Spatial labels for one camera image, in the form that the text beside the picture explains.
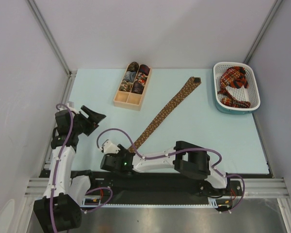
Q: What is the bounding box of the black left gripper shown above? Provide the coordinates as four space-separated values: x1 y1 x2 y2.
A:
71 105 105 136

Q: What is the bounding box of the brown floral tie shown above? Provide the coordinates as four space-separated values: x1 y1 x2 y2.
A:
128 77 201 152

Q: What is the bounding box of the red plaid tie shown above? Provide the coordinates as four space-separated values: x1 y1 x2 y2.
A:
218 66 251 108

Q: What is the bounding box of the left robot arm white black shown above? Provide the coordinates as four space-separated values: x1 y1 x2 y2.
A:
33 104 106 233

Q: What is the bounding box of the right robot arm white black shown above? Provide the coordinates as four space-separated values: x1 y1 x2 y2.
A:
100 140 232 197

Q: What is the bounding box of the wooden compartment box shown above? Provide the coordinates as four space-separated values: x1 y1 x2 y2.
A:
113 64 152 111

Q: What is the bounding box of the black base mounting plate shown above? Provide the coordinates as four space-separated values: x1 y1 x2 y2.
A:
38 169 275 206

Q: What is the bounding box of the rolled green camouflage tie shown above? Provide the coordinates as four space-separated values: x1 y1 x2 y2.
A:
119 80 133 92

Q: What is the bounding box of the rolled dark purple tie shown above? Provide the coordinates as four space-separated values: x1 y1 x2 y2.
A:
131 81 145 95

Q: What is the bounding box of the rolled blue grey tie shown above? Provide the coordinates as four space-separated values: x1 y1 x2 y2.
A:
123 71 136 83

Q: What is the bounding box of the rolled colourful patterned tie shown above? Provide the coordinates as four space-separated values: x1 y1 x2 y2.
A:
135 72 148 85

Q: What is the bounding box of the rolled camouflage tie top left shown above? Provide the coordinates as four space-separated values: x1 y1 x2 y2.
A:
127 62 139 72

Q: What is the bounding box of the rolled dark red tie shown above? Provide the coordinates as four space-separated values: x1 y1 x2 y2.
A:
138 64 150 75

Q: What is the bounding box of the white teal plastic basket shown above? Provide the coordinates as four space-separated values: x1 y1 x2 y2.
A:
213 62 260 115

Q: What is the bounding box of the red navy striped tie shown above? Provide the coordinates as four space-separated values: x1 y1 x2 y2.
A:
231 73 249 89

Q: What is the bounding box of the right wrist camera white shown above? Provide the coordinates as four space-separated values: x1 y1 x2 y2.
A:
99 139 120 154

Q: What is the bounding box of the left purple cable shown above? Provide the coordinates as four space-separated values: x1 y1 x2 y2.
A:
48 103 113 233

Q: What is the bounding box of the purple cable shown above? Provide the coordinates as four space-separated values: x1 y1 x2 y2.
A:
96 128 245 214
48 103 113 233

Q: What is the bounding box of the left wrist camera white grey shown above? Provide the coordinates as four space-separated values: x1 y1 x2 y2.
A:
66 101 79 115

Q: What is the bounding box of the left aluminium side rail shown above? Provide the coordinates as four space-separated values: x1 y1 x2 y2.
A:
42 70 77 170

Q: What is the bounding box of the left aluminium corner post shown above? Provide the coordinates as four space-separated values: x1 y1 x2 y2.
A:
26 0 72 76

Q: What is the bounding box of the aluminium corner post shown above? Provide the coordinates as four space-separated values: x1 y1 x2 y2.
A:
26 0 72 76
243 0 285 64

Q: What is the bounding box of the aluminium front rail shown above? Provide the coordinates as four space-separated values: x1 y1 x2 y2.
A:
24 178 290 199

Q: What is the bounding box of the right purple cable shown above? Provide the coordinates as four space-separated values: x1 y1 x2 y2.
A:
96 128 245 214

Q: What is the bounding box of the white slotted cable duct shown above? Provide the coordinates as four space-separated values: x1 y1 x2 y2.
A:
80 196 233 208

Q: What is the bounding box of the right aluminium corner post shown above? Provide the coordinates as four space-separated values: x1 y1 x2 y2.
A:
243 0 285 64

